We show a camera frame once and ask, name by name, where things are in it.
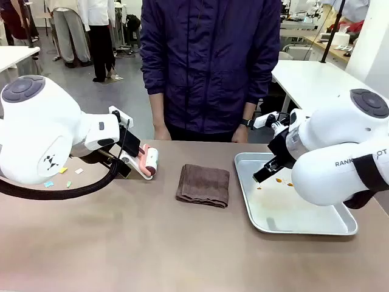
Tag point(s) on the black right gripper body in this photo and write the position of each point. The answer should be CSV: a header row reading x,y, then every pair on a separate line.
x,y
281,146

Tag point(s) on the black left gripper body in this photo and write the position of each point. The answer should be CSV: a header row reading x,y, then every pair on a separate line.
x,y
130,143

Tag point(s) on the brown towel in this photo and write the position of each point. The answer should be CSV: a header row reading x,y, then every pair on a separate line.
x,y
203,185

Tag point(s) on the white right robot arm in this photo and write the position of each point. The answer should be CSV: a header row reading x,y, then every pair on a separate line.
x,y
328,137

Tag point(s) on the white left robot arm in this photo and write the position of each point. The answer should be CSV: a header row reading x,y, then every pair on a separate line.
x,y
36,127

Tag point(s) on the person right forearm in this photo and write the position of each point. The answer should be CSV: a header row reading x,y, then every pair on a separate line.
x,y
156,109

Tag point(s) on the person left forearm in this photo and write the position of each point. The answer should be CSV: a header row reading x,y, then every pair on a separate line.
x,y
248,111

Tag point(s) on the person right hand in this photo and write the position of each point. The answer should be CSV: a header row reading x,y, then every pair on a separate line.
x,y
161,133

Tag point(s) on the person left hand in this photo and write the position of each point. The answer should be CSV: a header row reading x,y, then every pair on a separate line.
x,y
240,135

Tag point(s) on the black wrist watch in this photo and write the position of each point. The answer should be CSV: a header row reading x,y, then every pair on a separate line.
x,y
246,122

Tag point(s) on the silver metal tray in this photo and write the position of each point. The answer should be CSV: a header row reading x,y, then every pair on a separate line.
x,y
288,210

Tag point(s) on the white paper scrap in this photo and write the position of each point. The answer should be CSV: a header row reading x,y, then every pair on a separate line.
x,y
79,171

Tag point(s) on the white side table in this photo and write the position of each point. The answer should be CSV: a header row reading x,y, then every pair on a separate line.
x,y
310,82

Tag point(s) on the yellow paper scrap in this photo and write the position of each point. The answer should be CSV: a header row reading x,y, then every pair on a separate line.
x,y
63,170

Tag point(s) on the blue paper scrap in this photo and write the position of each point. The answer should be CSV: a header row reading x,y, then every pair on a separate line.
x,y
48,184

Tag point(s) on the bystander in black trousers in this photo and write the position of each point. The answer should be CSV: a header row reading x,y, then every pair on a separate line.
x,y
100,39

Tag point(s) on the wooden work table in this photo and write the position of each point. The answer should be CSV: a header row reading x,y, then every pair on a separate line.
x,y
334,50

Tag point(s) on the person in navy jacket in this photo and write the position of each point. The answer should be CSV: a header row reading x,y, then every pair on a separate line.
x,y
206,61

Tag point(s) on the bystander in grey trousers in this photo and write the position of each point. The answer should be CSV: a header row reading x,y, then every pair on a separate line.
x,y
71,33

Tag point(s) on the black stand pole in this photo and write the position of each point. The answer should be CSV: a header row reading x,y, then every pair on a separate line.
x,y
332,30

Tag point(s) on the red cloth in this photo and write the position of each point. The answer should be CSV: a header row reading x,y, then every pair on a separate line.
x,y
356,25

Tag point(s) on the white table with pole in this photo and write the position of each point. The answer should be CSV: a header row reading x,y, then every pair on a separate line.
x,y
15,56

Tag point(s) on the bystander in dark red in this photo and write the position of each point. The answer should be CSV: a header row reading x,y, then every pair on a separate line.
x,y
16,18

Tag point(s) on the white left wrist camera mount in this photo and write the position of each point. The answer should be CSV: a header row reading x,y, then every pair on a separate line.
x,y
121,116

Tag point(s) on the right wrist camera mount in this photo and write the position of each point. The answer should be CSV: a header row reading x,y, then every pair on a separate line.
x,y
264,120

